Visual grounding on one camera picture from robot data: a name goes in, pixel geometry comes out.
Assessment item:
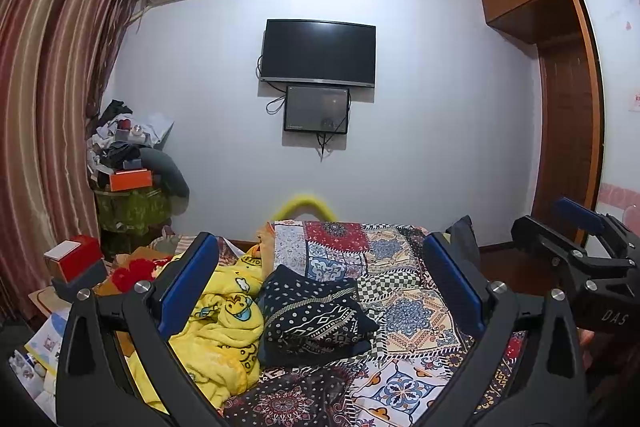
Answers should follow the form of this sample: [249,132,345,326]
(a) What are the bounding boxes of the patchwork printed bedspread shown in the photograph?
[220,219,531,427]

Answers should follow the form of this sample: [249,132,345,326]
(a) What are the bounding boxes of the red plush toy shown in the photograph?
[109,257,173,293]

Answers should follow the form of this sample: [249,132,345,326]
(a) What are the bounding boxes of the striped brown curtain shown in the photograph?
[0,0,148,323]

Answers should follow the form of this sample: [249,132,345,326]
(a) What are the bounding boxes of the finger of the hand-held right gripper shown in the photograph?
[552,197,633,258]
[511,215,636,295]

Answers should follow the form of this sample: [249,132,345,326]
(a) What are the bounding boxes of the large black wall television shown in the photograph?
[261,19,377,88]

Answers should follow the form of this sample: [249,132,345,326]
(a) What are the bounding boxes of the small black wall monitor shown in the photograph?
[283,85,351,135]

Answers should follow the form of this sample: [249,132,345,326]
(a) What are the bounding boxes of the grey neck pillow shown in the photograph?
[140,147,191,200]

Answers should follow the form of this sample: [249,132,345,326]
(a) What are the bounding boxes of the dark grey box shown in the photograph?
[51,274,108,305]

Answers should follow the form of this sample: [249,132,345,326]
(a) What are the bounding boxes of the pile of clutter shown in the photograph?
[86,99,176,172]

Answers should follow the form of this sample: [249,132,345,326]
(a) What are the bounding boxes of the red and white box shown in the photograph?
[44,234,106,283]

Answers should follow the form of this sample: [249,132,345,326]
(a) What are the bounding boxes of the navy patterned hoodie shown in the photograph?
[256,264,380,365]

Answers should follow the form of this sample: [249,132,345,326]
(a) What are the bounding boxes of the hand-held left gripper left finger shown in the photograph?
[55,232,231,427]

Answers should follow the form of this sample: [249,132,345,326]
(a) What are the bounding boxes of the yellow cartoon blanket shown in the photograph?
[125,242,266,413]

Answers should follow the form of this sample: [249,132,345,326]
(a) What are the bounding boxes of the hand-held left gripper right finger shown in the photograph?
[415,231,591,427]

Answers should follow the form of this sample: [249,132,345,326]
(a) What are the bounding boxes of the orange cloth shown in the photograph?
[256,222,277,269]

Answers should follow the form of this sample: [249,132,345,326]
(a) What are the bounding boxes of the printed paper packets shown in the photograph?
[22,309,68,388]

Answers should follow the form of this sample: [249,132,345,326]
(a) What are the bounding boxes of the black hanging cable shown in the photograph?
[316,117,351,158]

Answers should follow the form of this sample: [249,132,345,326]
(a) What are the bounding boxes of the yellow plush hoop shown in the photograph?
[270,193,338,223]

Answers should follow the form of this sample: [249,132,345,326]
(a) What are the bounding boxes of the orange box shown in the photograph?
[107,167,153,192]

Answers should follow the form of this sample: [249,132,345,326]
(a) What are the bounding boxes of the dark blue pillow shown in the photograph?
[445,215,481,268]

